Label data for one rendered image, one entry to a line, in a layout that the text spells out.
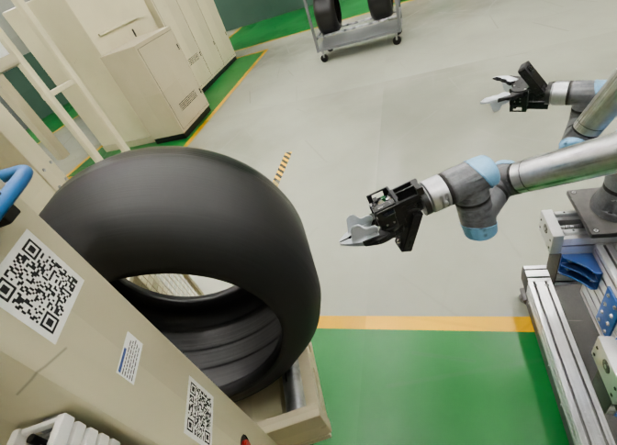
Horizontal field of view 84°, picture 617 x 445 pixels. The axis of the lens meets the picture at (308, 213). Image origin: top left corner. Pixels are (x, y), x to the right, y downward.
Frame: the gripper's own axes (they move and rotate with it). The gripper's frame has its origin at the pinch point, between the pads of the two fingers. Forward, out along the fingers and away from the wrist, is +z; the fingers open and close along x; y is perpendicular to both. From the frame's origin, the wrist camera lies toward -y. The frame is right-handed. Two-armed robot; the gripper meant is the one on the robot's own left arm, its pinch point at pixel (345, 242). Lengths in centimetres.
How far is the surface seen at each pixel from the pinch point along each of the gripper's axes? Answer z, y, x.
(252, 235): 11.5, 24.1, 14.5
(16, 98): 375, 41, -537
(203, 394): 26.8, 13.4, 30.1
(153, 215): 21.5, 34.9, 14.3
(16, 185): 19, 50, 30
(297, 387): 23.5, -17.0, 18.3
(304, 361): 22.7, -22.4, 9.6
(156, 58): 133, 6, -441
